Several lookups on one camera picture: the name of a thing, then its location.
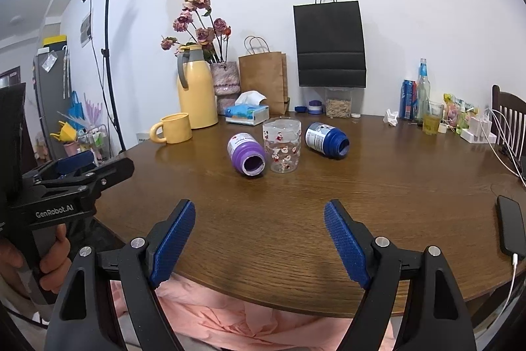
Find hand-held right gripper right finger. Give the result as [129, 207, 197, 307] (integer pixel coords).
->
[323, 199, 478, 351]

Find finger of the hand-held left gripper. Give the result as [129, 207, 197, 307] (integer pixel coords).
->
[22, 151, 96, 183]
[35, 156, 135, 208]

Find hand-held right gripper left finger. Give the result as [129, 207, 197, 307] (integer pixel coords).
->
[44, 199, 197, 351]

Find blue bottle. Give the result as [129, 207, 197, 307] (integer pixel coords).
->
[304, 122, 350, 160]

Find purple bottle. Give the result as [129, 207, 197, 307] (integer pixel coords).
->
[227, 132, 266, 176]

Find clear printed cup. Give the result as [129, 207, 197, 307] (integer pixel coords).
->
[262, 118, 302, 173]

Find person's left hand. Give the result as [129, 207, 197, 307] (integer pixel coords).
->
[0, 225, 73, 278]

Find yellow plastic toy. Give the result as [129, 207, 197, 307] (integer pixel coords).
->
[50, 121, 80, 144]

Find blue tote bag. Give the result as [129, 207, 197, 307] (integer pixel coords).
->
[68, 90, 85, 122]

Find yellow mug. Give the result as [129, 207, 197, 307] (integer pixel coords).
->
[149, 113, 193, 145]

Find grey refrigerator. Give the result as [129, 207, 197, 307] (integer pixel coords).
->
[33, 44, 74, 138]

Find pink clothing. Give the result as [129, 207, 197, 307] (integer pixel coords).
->
[109, 273, 412, 351]

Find yellow thermos jug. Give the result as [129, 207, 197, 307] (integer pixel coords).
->
[177, 44, 219, 130]

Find clear grain container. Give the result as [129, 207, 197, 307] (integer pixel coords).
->
[324, 87, 353, 118]

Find pink vase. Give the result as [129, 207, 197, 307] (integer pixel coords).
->
[210, 62, 242, 115]

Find blue tissue box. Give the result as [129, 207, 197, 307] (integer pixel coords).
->
[225, 91, 270, 126]

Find glass of yellow drink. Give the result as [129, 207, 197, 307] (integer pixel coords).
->
[423, 101, 444, 136]

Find blue drink can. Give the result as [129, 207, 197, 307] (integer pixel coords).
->
[400, 79, 417, 120]

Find clear glass bottle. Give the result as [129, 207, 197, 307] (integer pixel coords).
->
[415, 58, 431, 124]

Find black smartphone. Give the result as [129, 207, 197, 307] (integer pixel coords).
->
[496, 195, 526, 256]

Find white power strip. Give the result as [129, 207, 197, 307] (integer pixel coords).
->
[460, 116, 498, 144]

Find colourful snack packets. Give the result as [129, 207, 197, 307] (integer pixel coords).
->
[443, 93, 479, 130]

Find brown paper bag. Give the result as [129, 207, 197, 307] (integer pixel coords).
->
[238, 36, 291, 115]

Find black paper bag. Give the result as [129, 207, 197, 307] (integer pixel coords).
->
[293, 0, 367, 88]

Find dark wooden chair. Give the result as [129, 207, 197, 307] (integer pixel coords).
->
[491, 85, 526, 159]

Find wire storage rack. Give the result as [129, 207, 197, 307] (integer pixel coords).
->
[78, 125, 112, 163]

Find wall paper sheet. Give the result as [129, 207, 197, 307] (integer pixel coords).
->
[80, 14, 93, 48]

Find white phone cable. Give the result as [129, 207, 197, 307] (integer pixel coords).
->
[503, 252, 521, 332]

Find white charging cables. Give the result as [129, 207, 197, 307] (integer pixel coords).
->
[484, 108, 526, 187]

